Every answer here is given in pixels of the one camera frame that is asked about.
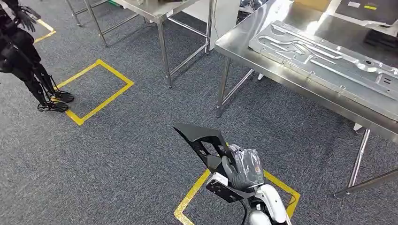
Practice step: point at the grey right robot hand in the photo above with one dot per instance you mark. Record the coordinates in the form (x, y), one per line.
(248, 170)

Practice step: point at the hand of second robot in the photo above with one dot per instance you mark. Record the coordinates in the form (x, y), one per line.
(26, 20)

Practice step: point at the black plastic plate frame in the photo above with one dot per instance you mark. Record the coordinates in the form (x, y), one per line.
(196, 132)

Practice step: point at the yellow floor tape square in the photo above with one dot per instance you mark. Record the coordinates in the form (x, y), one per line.
(191, 194)

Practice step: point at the small steel work table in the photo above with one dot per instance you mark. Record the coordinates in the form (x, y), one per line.
(149, 9)

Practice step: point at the stamped sheet metal panel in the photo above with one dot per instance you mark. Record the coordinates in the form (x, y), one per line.
(311, 62)

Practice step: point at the large steel work table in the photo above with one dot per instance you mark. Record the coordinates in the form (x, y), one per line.
(242, 43)

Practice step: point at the white cabinet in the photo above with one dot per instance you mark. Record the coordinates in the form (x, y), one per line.
(224, 18)

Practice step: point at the cardboard box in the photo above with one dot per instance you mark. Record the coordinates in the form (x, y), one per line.
(311, 4)

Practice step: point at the black block on table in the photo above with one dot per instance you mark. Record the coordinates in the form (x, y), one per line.
(381, 40)

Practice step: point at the dark panel with labels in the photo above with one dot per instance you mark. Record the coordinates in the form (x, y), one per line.
(382, 14)

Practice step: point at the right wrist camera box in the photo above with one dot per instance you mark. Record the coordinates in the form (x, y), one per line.
(220, 189)

